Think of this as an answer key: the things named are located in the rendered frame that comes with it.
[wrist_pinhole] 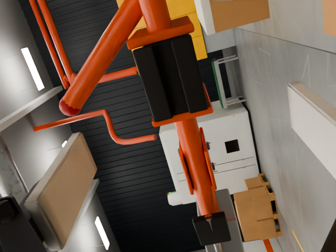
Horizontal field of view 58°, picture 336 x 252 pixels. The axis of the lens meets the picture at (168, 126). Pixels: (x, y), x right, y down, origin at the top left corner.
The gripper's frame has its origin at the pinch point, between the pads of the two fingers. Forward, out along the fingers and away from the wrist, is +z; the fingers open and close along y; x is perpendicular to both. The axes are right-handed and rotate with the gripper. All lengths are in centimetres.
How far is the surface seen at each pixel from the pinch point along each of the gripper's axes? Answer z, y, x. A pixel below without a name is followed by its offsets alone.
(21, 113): 736, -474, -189
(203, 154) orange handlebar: 11.6, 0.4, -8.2
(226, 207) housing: 13.3, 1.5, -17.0
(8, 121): 670, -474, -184
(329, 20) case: 32.8, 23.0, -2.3
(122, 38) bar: 13.3, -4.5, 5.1
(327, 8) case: 33.2, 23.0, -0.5
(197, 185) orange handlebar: 11.0, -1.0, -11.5
